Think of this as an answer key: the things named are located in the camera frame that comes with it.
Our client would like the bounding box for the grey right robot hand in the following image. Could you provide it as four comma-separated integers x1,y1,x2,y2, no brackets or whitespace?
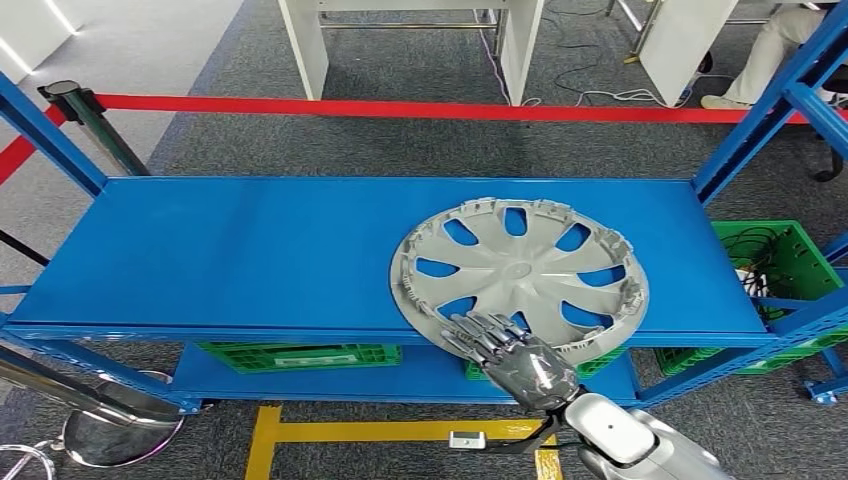
440,312,581,412

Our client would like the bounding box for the grey plastic wheel cover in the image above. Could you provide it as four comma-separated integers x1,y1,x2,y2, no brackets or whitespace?
389,197,651,369

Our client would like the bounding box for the blue metal shelf rack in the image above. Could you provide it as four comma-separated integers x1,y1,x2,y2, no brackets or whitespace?
0,0,848,425

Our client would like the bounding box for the green plastic crate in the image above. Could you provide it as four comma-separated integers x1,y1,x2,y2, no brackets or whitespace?
655,219,848,379
465,349,627,384
198,342,403,376

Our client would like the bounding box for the white power adapter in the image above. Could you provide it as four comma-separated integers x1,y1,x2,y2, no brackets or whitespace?
735,268,770,299

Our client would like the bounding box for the yellow floor tape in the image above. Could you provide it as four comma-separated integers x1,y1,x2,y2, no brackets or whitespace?
245,405,564,480

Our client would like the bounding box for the long red barrier belt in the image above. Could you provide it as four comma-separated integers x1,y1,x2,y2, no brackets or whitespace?
95,93,848,127

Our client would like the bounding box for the white desk with angled legs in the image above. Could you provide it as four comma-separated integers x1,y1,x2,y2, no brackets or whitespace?
606,0,823,109

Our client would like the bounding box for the white desk with steel rails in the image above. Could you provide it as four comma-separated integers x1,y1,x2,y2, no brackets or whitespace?
276,0,546,107

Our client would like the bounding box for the person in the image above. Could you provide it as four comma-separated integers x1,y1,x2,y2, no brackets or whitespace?
700,5,848,111

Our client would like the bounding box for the chrome stanchion with round base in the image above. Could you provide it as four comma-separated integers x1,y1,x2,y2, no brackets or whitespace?
0,344,188,470

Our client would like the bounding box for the thin black rod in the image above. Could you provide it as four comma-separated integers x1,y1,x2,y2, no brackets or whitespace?
0,228,52,269

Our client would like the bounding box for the short red barrier belt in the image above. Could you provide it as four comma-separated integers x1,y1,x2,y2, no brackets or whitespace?
0,105,70,189

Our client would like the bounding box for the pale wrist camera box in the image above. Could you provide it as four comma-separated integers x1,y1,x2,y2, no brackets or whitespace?
449,430,488,452

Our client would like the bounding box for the black cable bundle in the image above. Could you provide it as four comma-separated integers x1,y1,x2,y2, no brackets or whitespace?
722,225,793,301

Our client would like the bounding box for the white floor cable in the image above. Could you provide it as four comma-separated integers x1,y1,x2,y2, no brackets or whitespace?
520,74,730,110

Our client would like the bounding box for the black floor cable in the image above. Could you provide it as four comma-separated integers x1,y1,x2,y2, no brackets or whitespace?
540,5,626,99

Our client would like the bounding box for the purple floor cable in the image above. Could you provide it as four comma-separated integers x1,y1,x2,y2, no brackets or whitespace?
472,8,513,106

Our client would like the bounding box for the black-topped barrier post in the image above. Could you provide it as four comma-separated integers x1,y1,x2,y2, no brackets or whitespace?
37,80,152,178

